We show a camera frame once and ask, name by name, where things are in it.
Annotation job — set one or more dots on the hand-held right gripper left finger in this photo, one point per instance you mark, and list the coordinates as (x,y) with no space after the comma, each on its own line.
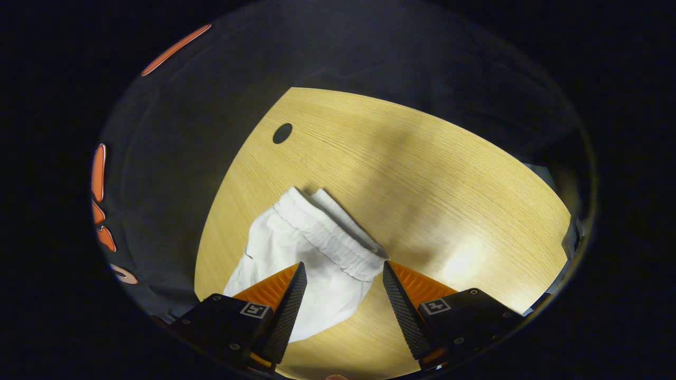
(288,316)

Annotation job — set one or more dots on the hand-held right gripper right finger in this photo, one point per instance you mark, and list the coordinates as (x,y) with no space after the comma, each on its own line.
(406,316)

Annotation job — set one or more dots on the white jeans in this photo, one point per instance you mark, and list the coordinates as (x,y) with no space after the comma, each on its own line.
(317,232)

